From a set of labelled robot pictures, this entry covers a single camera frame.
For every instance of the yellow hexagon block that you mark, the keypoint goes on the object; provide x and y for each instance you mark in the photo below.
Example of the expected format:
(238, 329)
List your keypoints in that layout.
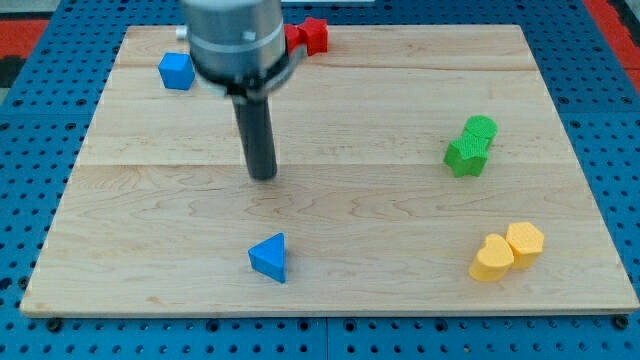
(526, 242)

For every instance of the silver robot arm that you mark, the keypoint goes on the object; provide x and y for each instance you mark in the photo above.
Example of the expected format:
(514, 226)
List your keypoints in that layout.
(239, 46)

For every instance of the wooden board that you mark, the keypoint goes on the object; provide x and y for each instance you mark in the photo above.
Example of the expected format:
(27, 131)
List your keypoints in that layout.
(159, 213)

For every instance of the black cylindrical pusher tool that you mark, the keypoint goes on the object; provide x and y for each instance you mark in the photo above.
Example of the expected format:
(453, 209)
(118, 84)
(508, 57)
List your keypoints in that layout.
(254, 124)

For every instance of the blue triangle block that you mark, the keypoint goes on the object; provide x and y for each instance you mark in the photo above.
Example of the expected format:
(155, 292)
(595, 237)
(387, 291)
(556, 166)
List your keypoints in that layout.
(269, 257)

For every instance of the red block behind arm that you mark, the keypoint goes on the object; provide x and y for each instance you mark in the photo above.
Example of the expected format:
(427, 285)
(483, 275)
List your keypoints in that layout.
(294, 38)

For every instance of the green star block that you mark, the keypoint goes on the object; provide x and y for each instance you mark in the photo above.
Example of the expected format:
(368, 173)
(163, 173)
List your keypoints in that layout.
(467, 155)

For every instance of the blue cube block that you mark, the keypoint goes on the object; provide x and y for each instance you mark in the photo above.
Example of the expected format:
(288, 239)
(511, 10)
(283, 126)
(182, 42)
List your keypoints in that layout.
(176, 71)

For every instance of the red star block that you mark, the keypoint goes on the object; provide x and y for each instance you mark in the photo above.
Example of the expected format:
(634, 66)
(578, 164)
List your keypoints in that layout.
(315, 33)

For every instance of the yellow heart block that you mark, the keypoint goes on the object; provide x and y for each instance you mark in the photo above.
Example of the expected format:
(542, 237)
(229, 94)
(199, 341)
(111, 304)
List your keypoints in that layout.
(492, 260)

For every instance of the green cylinder block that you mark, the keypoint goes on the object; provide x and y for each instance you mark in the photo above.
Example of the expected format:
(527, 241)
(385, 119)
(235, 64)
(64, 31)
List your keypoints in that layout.
(481, 127)

